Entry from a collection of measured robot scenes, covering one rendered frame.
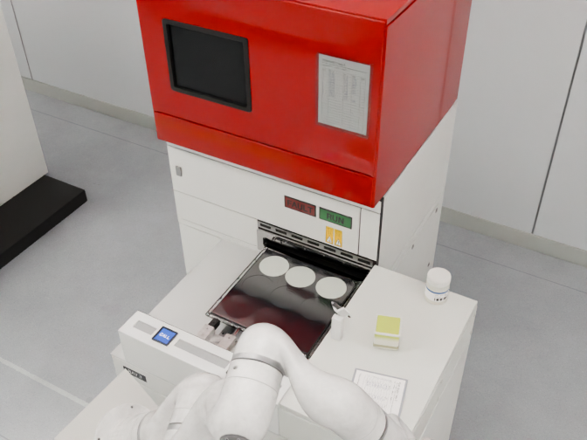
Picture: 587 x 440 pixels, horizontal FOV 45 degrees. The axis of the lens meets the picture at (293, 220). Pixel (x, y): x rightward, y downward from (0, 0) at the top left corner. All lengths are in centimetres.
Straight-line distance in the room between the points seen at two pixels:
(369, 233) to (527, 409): 131
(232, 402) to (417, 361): 91
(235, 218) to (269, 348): 130
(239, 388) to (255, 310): 102
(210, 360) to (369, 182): 69
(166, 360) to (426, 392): 75
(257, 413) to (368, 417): 19
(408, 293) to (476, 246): 173
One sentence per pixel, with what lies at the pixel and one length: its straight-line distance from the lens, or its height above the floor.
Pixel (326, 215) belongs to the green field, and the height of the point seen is 110.
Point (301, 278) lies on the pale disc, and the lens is 237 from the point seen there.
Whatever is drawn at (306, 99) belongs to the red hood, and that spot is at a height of 154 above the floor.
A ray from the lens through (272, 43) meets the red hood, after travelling 202.
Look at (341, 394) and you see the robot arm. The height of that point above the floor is 155.
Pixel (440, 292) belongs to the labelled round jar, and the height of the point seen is 102.
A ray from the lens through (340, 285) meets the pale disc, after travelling 235.
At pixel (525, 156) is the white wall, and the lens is 371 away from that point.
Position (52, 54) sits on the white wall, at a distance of 527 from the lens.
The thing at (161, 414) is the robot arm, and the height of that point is 114.
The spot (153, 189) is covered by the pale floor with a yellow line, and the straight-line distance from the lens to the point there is 434.
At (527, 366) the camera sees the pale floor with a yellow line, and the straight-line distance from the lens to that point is 343.
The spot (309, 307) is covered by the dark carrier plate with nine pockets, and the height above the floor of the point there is 90.
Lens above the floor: 255
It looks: 39 degrees down
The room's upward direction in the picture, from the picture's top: 1 degrees counter-clockwise
